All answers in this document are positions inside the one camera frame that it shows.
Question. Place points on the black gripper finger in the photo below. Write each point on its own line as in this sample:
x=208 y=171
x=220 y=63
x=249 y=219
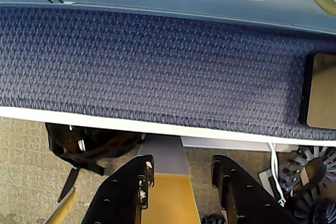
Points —
x=118 y=195
x=244 y=197

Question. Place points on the yellow wooden board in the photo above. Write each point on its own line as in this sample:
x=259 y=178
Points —
x=170 y=200

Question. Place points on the wooden stick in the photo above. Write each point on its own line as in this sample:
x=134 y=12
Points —
x=64 y=205

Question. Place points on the black backpack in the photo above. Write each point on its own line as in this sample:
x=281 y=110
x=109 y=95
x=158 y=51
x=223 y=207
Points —
x=86 y=145

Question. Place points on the gray desk leg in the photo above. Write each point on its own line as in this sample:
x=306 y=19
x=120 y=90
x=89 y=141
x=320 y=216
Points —
x=168 y=155

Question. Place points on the blue woven fabric panel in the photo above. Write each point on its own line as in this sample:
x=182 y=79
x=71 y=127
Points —
x=157 y=72

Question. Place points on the tan board with black edge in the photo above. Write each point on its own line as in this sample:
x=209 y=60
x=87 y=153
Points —
x=323 y=90

